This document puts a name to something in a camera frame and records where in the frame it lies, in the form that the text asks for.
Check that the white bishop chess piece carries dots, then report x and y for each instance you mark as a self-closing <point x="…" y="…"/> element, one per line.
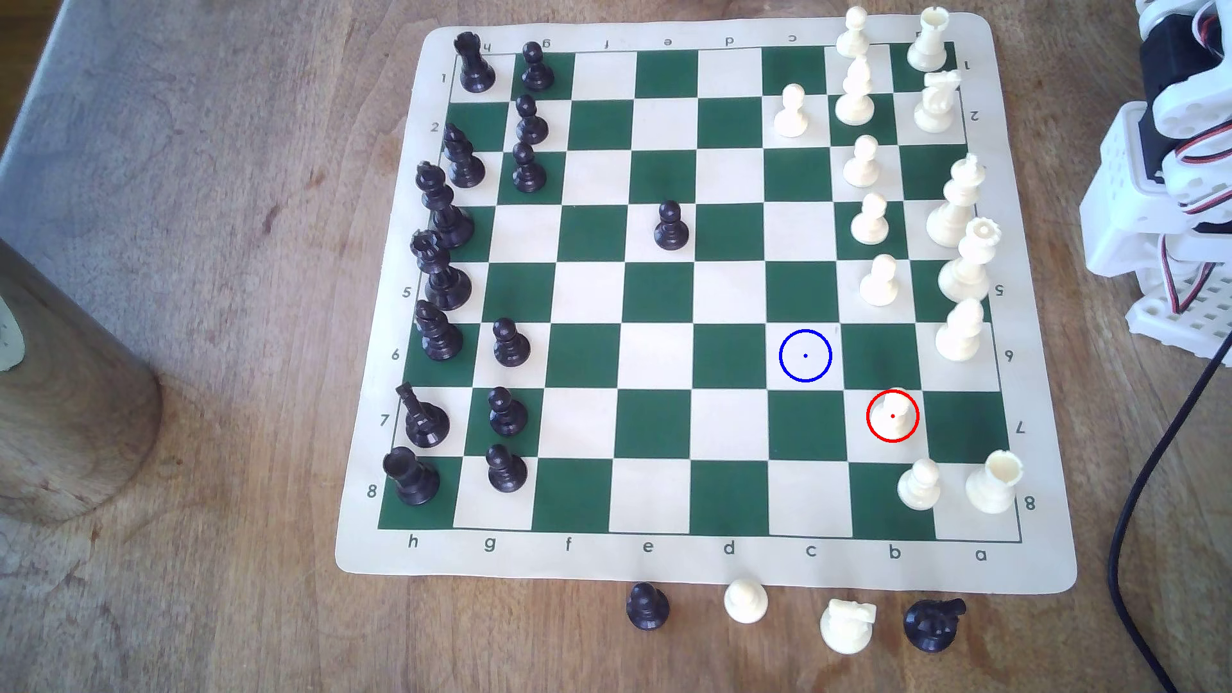
<point x="959" y="337"/>
<point x="855" y="104"/>

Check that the green and cream chess mat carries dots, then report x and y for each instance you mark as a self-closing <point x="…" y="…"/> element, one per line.
<point x="654" y="356"/>

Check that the black bishop chess piece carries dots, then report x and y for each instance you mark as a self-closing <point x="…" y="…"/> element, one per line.
<point x="466" y="168"/>
<point x="441" y="342"/>

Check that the white queen chess piece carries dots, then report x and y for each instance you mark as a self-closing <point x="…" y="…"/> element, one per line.
<point x="965" y="279"/>

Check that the round wooden post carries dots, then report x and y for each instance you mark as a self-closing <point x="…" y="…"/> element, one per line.
<point x="67" y="414"/>

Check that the white knight chess piece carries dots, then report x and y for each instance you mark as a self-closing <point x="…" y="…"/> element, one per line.
<point x="847" y="630"/>
<point x="935" y="111"/>

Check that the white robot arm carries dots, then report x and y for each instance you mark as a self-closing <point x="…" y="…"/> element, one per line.
<point x="1121" y="202"/>

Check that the black pawn chess piece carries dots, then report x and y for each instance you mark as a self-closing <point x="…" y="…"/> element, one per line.
<point x="672" y="231"/>
<point x="531" y="125"/>
<point x="528" y="173"/>
<point x="507" y="417"/>
<point x="537" y="72"/>
<point x="648" y="608"/>
<point x="511" y="348"/>
<point x="506" y="472"/>

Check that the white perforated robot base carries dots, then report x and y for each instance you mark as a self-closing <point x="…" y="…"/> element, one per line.
<point x="1193" y="322"/>

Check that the white rook chess piece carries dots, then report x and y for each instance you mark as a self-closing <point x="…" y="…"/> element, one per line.
<point x="929" y="48"/>
<point x="993" y="489"/>

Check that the black rook chess piece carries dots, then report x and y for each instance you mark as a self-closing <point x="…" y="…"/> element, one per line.
<point x="414" y="481"/>
<point x="475" y="69"/>

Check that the black king chess piece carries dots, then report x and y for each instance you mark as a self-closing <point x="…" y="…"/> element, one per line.
<point x="450" y="226"/>

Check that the black knight chess piece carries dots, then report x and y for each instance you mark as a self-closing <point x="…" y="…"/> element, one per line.
<point x="426" y="423"/>
<point x="929" y="627"/>

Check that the white king chess piece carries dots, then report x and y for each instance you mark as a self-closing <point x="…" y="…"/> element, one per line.
<point x="951" y="223"/>

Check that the black queen chess piece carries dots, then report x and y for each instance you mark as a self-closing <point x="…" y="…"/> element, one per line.
<point x="448" y="287"/>

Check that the white pawn chess piece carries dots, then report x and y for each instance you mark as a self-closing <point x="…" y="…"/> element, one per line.
<point x="746" y="602"/>
<point x="853" y="40"/>
<point x="870" y="226"/>
<point x="920" y="489"/>
<point x="900" y="425"/>
<point x="792" y="117"/>
<point x="880" y="287"/>
<point x="862" y="168"/>

